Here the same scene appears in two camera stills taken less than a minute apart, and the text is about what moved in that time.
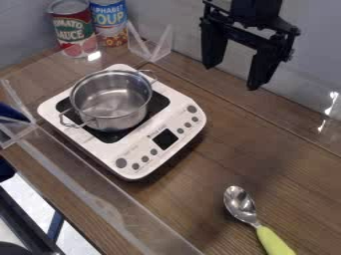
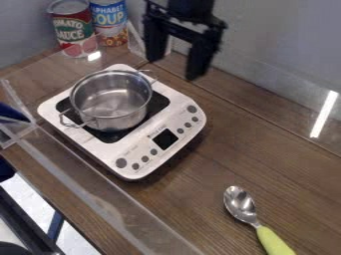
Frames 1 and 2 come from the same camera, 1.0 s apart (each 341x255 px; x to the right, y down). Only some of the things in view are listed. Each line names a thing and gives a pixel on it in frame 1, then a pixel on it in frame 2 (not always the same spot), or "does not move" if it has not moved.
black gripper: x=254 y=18 → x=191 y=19
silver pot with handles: x=109 y=100 does not move
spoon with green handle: x=241 y=207 does not move
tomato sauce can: x=73 y=28 does not move
